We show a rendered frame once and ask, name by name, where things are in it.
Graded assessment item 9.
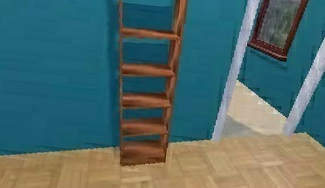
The brown wooden shelf unit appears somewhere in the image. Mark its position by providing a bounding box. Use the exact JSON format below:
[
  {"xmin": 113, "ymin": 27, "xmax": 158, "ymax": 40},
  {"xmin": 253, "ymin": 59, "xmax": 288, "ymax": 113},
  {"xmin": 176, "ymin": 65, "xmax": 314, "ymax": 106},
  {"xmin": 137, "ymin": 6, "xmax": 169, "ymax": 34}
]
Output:
[{"xmin": 98, "ymin": 0, "xmax": 189, "ymax": 172}]

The dark red framed window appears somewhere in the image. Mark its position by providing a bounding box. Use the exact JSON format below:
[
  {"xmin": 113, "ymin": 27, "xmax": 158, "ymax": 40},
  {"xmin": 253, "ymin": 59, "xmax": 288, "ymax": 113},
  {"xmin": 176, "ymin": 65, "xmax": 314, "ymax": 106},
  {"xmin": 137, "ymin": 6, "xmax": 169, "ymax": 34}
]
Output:
[{"xmin": 246, "ymin": 0, "xmax": 310, "ymax": 64}]

